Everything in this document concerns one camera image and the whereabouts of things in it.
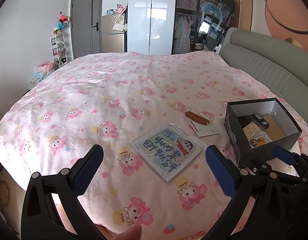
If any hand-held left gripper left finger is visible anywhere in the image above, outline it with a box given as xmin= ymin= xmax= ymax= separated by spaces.
xmin=21 ymin=144 xmax=112 ymax=240

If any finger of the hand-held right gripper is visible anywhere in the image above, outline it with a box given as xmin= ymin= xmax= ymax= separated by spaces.
xmin=249 ymin=146 xmax=308 ymax=186

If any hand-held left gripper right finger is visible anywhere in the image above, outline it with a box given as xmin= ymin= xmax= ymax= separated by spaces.
xmin=203 ymin=145 xmax=295 ymax=240

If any black cardboard box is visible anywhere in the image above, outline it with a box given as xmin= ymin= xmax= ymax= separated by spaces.
xmin=224 ymin=97 xmax=303 ymax=168

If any white paper card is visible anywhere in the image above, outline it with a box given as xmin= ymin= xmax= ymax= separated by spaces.
xmin=188 ymin=112 xmax=219 ymax=137

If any cartoon diamond painting kit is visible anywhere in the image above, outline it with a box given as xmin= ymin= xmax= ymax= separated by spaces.
xmin=131 ymin=122 xmax=207 ymax=183

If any brown toy sausage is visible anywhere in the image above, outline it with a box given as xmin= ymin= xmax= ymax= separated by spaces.
xmin=185 ymin=111 xmax=211 ymax=125

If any person's left hand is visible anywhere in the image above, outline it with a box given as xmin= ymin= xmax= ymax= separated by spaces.
xmin=104 ymin=224 xmax=142 ymax=240

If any cartoon sticker card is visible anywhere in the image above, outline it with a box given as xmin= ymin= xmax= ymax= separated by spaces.
xmin=249 ymin=132 xmax=272 ymax=148

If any yellow printed card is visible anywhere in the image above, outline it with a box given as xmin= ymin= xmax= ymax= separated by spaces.
xmin=243 ymin=122 xmax=261 ymax=140

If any small black packet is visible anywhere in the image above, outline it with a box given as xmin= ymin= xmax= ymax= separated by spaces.
xmin=238 ymin=114 xmax=270 ymax=130

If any pink printed blanket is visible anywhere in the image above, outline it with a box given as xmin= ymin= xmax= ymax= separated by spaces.
xmin=0 ymin=51 xmax=308 ymax=240

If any grey padded headboard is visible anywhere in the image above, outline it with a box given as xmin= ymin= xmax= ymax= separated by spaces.
xmin=219 ymin=27 xmax=308 ymax=110

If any pink flower bouquet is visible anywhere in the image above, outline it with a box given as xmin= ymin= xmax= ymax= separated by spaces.
xmin=37 ymin=60 xmax=58 ymax=74

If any white shelf rack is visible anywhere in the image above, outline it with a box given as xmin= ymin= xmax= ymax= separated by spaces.
xmin=50 ymin=31 xmax=67 ymax=68

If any gold fridge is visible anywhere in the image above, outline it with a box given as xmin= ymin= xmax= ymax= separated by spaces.
xmin=102 ymin=14 xmax=127 ymax=53

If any arched floor mirror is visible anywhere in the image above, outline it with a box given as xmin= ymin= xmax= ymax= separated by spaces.
xmin=194 ymin=2 xmax=224 ymax=53

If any white tote bag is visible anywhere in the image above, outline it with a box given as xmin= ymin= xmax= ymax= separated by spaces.
xmin=113 ymin=17 xmax=126 ymax=32

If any grey door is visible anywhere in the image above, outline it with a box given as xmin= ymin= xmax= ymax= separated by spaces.
xmin=70 ymin=0 xmax=104 ymax=59

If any red plush toy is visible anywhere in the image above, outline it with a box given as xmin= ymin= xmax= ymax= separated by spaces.
xmin=58 ymin=14 xmax=70 ymax=29

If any black skateboard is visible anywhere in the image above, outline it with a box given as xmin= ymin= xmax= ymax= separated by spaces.
xmin=214 ymin=0 xmax=235 ymax=43

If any black glass cabinet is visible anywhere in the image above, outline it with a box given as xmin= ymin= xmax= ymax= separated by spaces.
xmin=172 ymin=0 xmax=221 ymax=55

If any white glossy wardrobe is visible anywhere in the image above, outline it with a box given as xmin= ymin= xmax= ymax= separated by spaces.
xmin=127 ymin=0 xmax=177 ymax=55

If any gold ring wall decor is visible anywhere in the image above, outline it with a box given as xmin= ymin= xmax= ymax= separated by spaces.
xmin=265 ymin=0 xmax=308 ymax=32

